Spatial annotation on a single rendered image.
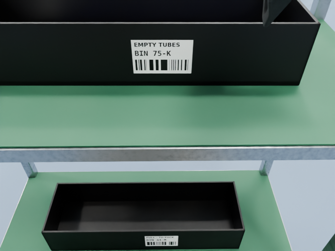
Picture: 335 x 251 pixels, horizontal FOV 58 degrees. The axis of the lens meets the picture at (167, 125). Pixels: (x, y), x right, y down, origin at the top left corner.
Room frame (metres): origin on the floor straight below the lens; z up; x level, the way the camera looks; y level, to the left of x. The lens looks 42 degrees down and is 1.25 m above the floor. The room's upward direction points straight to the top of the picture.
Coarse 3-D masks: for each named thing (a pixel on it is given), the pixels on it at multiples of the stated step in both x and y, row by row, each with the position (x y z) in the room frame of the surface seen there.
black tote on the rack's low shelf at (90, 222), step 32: (64, 192) 0.59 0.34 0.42; (96, 192) 0.59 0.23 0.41; (128, 192) 0.59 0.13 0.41; (160, 192) 0.59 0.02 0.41; (192, 192) 0.59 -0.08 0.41; (224, 192) 0.59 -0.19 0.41; (64, 224) 0.50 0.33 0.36; (96, 224) 0.50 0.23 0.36; (128, 224) 0.50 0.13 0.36; (160, 224) 0.50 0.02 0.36; (192, 224) 0.50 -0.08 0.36; (224, 224) 0.50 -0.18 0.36
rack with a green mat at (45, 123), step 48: (0, 96) 0.40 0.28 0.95; (48, 96) 0.40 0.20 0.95; (96, 96) 0.40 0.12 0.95; (144, 96) 0.40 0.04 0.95; (192, 96) 0.40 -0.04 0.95; (240, 96) 0.40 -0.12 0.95; (288, 96) 0.40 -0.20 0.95; (0, 144) 0.29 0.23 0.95; (48, 144) 0.29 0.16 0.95; (96, 144) 0.29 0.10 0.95; (144, 144) 0.29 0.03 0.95; (192, 144) 0.29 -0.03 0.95; (240, 144) 0.29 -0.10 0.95; (288, 144) 0.29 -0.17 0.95; (48, 192) 0.63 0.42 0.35; (240, 192) 0.63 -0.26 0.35; (288, 240) 0.46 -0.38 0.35
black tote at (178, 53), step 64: (0, 0) 0.60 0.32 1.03; (64, 0) 0.60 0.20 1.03; (128, 0) 0.60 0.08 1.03; (192, 0) 0.60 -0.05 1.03; (256, 0) 0.60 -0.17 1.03; (0, 64) 0.43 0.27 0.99; (64, 64) 0.43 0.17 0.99; (128, 64) 0.43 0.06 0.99; (192, 64) 0.43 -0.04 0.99; (256, 64) 0.43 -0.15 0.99
